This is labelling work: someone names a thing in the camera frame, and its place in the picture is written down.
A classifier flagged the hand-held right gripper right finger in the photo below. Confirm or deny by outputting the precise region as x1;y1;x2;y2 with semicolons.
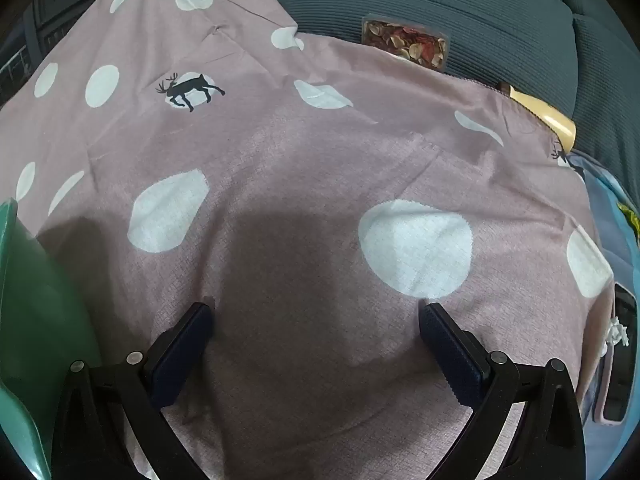
419;302;586;480

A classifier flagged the green plastic bowl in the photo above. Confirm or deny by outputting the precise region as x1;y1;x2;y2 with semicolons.
0;199;108;466

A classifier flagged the light blue cloth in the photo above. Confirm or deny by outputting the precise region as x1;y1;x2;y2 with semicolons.
567;150;640;480

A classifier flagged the white knotted string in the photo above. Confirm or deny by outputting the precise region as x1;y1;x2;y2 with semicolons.
602;317;630;356

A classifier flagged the cream yellow plastic object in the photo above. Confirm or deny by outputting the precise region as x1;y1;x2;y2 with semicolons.
507;85;577;151

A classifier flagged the clear bag of dried petals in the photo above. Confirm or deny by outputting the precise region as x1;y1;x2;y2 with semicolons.
361;17;451;73

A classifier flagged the dark teal sofa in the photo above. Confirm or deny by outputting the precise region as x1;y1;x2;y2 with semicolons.
277;0;640;196

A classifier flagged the pink polka dot blanket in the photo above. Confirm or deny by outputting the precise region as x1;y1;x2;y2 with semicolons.
0;0;616;480

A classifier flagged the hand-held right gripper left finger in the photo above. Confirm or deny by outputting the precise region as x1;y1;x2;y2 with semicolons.
50;302;213;480

